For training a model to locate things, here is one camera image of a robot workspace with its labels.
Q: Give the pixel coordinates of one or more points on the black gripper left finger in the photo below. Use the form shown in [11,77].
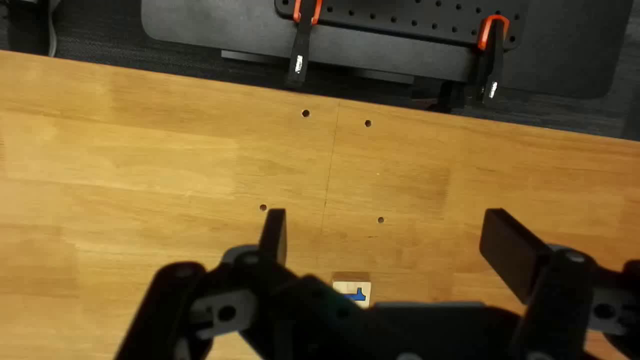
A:
[272,235]

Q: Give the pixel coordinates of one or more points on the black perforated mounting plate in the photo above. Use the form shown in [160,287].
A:
[413,17]

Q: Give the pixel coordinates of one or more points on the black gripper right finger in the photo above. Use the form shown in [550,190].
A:
[513,252]

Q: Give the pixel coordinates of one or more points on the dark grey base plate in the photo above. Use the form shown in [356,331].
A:
[220,27]

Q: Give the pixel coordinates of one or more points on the orange black spring clamp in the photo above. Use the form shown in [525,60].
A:
[302,40]
[493,57]

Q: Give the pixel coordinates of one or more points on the small wooden peg board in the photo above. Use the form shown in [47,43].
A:
[351,287]

